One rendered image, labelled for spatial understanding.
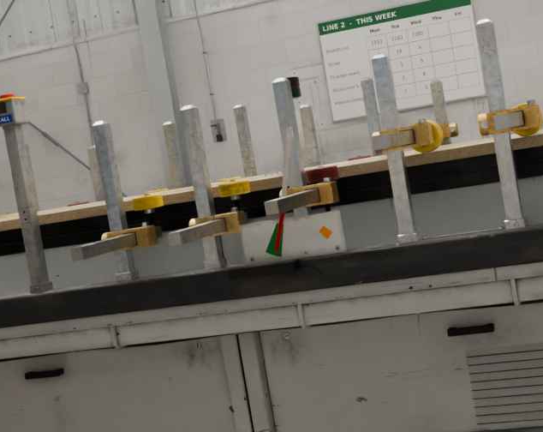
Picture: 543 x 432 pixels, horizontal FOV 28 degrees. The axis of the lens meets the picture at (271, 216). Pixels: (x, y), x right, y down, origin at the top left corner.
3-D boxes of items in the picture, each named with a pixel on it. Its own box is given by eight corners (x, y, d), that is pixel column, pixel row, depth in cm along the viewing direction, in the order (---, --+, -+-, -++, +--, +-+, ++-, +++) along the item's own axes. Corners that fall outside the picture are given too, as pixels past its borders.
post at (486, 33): (523, 228, 243) (490, 17, 241) (508, 231, 244) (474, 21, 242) (524, 226, 246) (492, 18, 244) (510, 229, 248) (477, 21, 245)
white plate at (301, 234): (346, 252, 256) (339, 210, 256) (245, 265, 265) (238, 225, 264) (346, 251, 257) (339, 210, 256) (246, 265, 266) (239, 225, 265)
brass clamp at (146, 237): (148, 246, 273) (145, 227, 272) (102, 253, 277) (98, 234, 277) (158, 243, 278) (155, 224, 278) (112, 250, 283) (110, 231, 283)
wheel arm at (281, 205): (280, 218, 228) (277, 198, 228) (265, 219, 230) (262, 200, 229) (335, 199, 269) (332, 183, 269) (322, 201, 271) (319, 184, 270)
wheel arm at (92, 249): (85, 263, 248) (81, 244, 248) (72, 265, 249) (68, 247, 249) (164, 239, 289) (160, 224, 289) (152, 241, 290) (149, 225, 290)
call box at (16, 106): (16, 125, 281) (11, 96, 280) (-7, 130, 283) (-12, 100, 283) (31, 125, 287) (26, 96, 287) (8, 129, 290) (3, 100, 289)
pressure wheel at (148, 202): (173, 233, 286) (165, 190, 285) (146, 238, 282) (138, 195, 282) (161, 233, 293) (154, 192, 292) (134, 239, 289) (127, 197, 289)
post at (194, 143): (224, 294, 269) (192, 105, 266) (211, 296, 270) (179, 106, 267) (229, 292, 272) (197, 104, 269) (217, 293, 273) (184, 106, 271)
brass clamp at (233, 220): (239, 232, 264) (235, 213, 264) (189, 240, 269) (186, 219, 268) (247, 230, 270) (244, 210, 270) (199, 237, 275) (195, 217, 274)
